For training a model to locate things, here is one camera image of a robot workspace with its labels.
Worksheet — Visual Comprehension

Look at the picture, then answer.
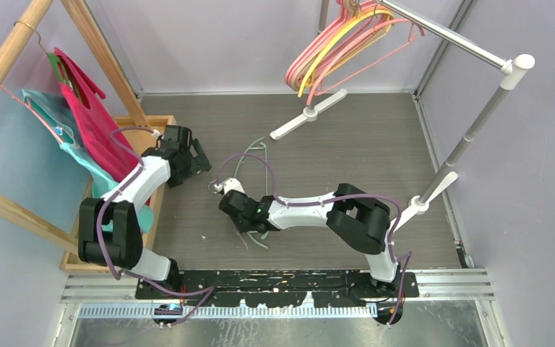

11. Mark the green wire hanger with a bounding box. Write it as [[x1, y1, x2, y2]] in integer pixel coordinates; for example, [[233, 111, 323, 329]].
[[232, 137, 270, 250]]

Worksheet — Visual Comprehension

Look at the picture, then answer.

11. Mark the thick pink plastic hanger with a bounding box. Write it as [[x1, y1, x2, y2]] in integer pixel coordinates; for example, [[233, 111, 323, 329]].
[[284, 0, 389, 86]]

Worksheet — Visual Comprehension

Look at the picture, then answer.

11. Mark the beige plastic hanger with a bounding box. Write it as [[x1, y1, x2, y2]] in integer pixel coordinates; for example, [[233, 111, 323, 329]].
[[294, 0, 393, 92]]

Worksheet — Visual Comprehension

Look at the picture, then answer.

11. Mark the yellow wire hanger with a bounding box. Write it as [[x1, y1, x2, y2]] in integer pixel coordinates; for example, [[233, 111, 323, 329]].
[[297, 8, 396, 98]]

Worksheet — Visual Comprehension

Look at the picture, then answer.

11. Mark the thin pink wire hanger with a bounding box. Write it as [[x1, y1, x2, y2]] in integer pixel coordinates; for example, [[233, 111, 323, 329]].
[[285, 9, 426, 106]]

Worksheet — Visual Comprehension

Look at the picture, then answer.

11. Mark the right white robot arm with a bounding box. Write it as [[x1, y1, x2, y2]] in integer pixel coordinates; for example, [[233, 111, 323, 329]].
[[214, 179, 403, 297]]

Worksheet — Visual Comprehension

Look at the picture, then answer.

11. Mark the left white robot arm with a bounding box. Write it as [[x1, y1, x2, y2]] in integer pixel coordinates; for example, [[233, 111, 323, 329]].
[[77, 125, 211, 299]]

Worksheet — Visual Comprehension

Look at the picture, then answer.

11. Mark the wooden tray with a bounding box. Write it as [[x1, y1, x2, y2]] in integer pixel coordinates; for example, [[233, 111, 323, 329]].
[[60, 115, 176, 275]]

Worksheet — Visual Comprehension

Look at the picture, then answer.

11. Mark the red garment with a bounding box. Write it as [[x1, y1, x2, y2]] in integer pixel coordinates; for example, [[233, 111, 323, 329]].
[[53, 48, 139, 182]]

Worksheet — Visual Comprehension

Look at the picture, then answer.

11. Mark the teal garment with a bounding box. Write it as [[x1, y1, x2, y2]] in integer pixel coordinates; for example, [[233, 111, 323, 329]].
[[21, 88, 156, 234]]

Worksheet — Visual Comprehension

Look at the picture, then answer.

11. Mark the green hanger on rack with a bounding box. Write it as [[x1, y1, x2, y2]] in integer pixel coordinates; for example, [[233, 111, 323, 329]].
[[13, 20, 86, 105]]

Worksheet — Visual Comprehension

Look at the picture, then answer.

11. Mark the pink hanger on wooden rack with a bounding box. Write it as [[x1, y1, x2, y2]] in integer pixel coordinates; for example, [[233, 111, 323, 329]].
[[0, 83, 81, 149]]

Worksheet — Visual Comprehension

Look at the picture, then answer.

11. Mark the wooden clothes rack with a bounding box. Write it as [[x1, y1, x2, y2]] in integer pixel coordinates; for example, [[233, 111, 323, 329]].
[[0, 0, 150, 254]]

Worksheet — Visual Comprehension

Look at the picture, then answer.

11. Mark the metal clothes rack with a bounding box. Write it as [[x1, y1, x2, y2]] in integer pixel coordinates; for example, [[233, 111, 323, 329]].
[[270, 1, 535, 228]]

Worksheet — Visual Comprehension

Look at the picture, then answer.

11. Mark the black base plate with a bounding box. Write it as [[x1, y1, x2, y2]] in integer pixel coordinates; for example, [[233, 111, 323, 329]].
[[135, 267, 420, 310]]

